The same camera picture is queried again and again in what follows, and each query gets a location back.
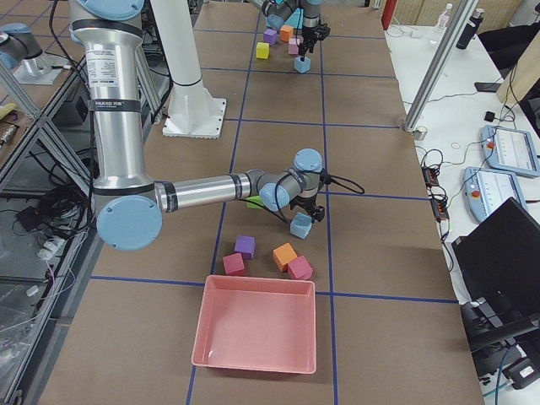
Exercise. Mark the black smartphone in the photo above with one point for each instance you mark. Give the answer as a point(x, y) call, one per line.
point(483, 87)

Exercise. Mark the purple foam block near cyan bin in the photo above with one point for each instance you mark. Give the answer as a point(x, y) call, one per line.
point(270, 36)

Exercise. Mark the red plastic bin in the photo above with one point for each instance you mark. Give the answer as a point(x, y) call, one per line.
point(260, 324)

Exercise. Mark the dark pink foam block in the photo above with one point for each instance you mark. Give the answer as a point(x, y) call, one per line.
point(234, 265)

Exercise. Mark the light blue block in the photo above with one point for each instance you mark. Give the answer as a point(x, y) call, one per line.
point(300, 225)
point(302, 64)

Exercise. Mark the black water bottle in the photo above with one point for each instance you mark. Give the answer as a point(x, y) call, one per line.
point(470, 29)

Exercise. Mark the aluminium frame post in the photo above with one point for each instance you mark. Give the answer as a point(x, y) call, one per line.
point(447, 43)

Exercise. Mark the cyan plastic bin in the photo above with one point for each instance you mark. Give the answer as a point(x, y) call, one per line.
point(295, 19)

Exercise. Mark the white pillar with base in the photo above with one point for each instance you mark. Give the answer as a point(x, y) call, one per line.
point(192, 111)

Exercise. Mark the black laptop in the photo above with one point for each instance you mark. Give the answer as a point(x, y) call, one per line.
point(501, 256)

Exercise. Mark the purple foam block near red bin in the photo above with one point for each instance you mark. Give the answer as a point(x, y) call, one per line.
point(246, 246)

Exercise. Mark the orange foam block near red bin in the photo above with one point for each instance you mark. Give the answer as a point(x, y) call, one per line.
point(283, 255)

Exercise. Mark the yellow foam block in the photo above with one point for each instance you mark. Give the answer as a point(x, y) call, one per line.
point(262, 50)

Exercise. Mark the light pink foam block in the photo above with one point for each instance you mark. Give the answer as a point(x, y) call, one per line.
point(294, 46)

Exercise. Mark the teach pendant near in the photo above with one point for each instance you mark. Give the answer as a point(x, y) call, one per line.
point(487, 189)

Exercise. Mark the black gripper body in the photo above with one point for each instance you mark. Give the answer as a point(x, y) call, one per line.
point(310, 32)
point(307, 202)

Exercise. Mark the green foam block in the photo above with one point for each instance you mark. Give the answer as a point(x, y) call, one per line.
point(255, 202)

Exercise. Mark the magenta foam block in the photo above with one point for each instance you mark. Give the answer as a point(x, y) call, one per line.
point(300, 269)

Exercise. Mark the teach pendant far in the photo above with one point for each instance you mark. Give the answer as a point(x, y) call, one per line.
point(510, 149)

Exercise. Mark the orange foam block near cyan bin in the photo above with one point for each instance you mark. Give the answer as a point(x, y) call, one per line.
point(286, 33)

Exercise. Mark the teach pendant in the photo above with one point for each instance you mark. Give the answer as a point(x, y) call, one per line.
point(510, 149)
point(487, 189)

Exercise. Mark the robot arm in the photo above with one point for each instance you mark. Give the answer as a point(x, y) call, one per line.
point(311, 26)
point(130, 204)

